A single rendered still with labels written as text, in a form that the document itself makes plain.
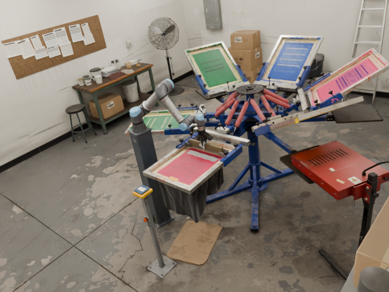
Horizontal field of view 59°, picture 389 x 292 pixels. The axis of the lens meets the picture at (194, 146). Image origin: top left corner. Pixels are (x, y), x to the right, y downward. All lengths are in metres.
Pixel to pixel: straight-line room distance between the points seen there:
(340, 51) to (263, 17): 1.65
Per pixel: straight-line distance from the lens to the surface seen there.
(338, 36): 6.89
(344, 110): 4.17
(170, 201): 3.39
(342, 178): 2.76
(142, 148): 3.56
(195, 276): 3.54
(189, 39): 8.72
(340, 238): 3.88
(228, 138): 3.47
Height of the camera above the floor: 2.69
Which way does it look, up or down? 29 degrees down
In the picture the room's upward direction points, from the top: 9 degrees counter-clockwise
